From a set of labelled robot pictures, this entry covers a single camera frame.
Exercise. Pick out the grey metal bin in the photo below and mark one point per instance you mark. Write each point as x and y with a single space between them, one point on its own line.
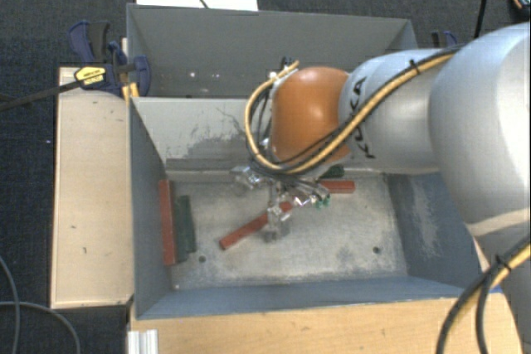
315 257

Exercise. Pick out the dark green flat block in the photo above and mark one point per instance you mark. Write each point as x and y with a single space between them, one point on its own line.
186 228
337 171

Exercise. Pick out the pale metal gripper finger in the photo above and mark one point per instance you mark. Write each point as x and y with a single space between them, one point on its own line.
284 223
271 229

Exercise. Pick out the pale wood flat board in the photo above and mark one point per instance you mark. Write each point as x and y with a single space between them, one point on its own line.
93 195

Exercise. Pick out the red-brown flat block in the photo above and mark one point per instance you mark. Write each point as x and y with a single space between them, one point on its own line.
242 233
167 224
342 186

